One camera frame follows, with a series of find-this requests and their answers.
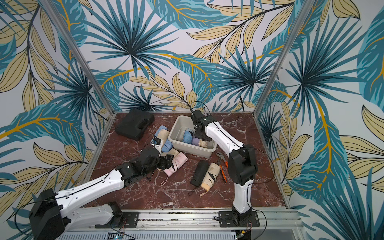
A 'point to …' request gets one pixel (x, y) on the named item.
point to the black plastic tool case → (135, 124)
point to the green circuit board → (115, 236)
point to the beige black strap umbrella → (213, 170)
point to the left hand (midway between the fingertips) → (167, 157)
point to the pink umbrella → (179, 159)
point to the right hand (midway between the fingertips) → (203, 135)
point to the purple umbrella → (195, 141)
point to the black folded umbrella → (200, 170)
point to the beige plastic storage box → (184, 122)
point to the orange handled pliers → (225, 162)
